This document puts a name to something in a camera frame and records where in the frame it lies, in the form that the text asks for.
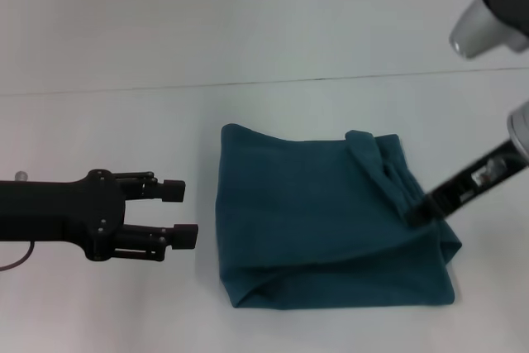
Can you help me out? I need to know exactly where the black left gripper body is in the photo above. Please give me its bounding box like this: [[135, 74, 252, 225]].
[[0, 168, 127, 264]]

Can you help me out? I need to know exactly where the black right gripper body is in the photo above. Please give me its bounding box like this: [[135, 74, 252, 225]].
[[427, 136, 529, 221]]

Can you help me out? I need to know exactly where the teal FREE print T-shirt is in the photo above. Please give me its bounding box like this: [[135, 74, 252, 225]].
[[215, 122, 463, 310]]

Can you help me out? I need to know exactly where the right gripper cable with plugs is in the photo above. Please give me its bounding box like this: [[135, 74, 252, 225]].
[[474, 157, 510, 184]]

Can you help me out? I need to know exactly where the gripper cable with plugs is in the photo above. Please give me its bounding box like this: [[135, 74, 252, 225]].
[[474, 157, 510, 184], [0, 169, 39, 274]]

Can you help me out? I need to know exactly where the left gripper cable with plugs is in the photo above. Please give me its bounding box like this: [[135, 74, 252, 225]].
[[0, 169, 39, 274]]

